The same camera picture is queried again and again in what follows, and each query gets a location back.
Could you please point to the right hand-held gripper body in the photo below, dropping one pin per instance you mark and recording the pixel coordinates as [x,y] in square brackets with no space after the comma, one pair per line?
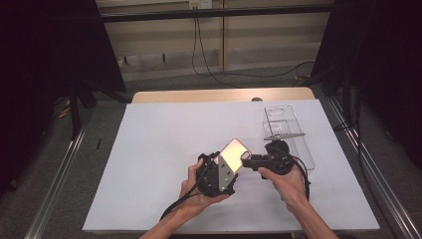
[278,159]

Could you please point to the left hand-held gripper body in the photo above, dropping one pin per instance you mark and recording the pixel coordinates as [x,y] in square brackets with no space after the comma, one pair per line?
[212,179]

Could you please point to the clear plastic box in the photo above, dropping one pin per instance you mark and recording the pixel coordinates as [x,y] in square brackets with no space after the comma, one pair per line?
[282,121]

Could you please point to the person's left hand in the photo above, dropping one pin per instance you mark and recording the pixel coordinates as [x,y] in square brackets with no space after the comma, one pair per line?
[189,195]

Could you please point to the person's right hand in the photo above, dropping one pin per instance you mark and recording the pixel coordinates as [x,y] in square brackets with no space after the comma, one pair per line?
[292,189]

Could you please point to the wooden table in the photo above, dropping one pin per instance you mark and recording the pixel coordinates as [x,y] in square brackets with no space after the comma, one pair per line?
[205,95]

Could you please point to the dark table grommet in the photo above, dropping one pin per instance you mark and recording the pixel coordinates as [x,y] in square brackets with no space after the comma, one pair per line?
[256,99]

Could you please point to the white table sheet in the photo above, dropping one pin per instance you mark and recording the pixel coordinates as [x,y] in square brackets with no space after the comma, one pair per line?
[149,159]

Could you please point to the black horizontal bar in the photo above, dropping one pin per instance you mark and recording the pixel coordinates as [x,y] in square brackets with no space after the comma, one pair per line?
[212,13]

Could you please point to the black curtain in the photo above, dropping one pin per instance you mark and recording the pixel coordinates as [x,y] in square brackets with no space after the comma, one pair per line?
[384,59]
[40,66]

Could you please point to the black metal stand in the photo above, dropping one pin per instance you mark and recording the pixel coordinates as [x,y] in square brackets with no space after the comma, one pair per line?
[74,113]

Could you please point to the aluminium floor rail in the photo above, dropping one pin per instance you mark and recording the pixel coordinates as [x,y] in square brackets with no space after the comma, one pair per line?
[56,186]
[381,172]

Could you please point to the white wall socket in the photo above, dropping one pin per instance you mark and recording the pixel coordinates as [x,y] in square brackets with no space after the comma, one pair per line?
[200,4]

